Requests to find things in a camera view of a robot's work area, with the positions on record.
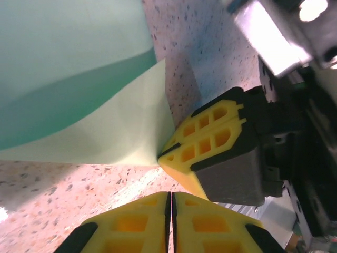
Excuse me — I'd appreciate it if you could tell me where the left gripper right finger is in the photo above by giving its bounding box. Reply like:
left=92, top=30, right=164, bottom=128
left=171, top=192, right=286, bottom=253

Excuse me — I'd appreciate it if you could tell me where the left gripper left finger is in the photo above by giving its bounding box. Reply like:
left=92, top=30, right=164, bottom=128
left=56, top=191, right=172, bottom=253

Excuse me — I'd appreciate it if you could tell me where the green paper sheet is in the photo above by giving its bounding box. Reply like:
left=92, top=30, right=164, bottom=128
left=0, top=0, right=176, bottom=167

